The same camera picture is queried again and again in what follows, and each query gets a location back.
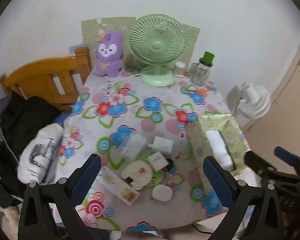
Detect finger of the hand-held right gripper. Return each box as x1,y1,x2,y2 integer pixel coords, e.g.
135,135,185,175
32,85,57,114
274,146,300,178
244,150,300,183

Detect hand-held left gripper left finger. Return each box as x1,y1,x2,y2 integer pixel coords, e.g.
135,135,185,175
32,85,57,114
18,153,108,240

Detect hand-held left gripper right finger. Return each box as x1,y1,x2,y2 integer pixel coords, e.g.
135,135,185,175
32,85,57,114
202,156,284,240

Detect long white box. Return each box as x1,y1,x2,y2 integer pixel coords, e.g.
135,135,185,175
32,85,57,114
100,166,140,207

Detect cartoon-print fabric storage box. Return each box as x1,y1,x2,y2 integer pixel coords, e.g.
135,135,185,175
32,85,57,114
185,114,252,188

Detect small black object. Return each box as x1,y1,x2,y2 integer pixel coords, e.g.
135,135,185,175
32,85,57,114
165,158,177,172

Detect round beige bear mirror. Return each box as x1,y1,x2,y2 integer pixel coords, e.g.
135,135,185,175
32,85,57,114
121,160,154,190

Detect clear plastic packet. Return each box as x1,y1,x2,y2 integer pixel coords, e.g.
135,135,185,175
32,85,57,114
110,133,148,162

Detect white oval case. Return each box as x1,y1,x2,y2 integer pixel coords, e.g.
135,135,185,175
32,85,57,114
152,184,172,202

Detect small white square adapter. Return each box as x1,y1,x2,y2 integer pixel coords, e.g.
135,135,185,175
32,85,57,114
149,151,170,172

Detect white charger plug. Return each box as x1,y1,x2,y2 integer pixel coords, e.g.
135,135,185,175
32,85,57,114
147,135,174,154

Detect white foam block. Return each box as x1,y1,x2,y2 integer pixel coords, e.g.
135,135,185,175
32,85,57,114
205,130,235,172

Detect white printed bag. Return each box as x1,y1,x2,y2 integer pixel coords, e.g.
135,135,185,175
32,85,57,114
17,124,64,184

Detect white standing fan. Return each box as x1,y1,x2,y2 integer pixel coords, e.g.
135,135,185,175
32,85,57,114
225,81,272,119

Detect black bag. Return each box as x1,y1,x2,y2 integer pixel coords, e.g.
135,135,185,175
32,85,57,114
0,140,28,205

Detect black clothing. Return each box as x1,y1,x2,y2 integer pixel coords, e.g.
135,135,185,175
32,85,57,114
0,91,63,155

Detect beige cloth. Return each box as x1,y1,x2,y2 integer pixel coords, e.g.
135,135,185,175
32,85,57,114
0,200,24,240

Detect orange scissors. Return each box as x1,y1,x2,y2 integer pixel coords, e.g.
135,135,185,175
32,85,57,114
184,86,207,96

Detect floral tablecloth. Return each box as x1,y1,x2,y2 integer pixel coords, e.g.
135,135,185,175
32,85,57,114
50,66,243,233

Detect glass mug jar green lid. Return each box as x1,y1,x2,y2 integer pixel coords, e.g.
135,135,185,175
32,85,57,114
187,51,215,87

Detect purple plush toy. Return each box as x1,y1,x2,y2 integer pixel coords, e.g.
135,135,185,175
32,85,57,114
94,31,124,78

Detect cotton swab jar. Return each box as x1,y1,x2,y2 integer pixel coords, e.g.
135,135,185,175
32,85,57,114
174,62,187,77

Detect wooden bed headboard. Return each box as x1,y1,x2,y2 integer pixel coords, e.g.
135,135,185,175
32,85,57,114
0,46,93,113

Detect green desk fan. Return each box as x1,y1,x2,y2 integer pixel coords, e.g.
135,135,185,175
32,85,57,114
128,14,187,87

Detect thin white cord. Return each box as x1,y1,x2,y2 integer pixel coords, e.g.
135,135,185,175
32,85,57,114
0,112,19,162

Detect white fan power cord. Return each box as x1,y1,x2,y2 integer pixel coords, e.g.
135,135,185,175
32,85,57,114
114,70,153,83

